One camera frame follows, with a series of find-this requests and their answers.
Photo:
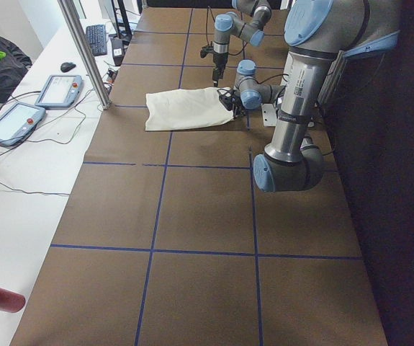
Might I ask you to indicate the grey teach pendant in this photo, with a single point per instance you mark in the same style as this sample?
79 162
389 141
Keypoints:
60 92
18 122

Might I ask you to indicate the black computer mouse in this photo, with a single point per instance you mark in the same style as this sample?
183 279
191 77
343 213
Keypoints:
67 66

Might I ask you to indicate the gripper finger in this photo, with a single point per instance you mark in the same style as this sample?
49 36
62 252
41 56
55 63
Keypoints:
217 75

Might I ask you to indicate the far grey teach pendant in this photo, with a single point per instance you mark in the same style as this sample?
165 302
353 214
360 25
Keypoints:
60 92

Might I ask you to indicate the near grey teach pendant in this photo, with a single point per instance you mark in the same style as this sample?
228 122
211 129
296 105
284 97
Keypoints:
18 122

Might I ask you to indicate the black power adapter brick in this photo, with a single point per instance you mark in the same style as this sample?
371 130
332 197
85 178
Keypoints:
118 51

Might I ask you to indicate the aluminium frame post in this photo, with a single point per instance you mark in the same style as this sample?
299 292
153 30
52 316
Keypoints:
75 27

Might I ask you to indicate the black keyboard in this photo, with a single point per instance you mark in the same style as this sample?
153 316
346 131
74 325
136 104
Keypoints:
96 36

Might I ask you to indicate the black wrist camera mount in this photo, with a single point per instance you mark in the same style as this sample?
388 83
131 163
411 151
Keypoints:
205 50
227 99

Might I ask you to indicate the white camera mast with base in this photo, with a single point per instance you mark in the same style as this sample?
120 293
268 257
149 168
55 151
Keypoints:
276 105

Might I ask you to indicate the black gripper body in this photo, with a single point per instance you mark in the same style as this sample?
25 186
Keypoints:
219 60
236 104

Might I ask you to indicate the cream long-sleeve cat shirt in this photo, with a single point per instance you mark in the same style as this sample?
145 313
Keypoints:
185 109

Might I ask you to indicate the white side desk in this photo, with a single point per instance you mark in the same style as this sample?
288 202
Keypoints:
37 177

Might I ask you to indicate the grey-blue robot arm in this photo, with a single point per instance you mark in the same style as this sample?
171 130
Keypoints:
315 31
229 24

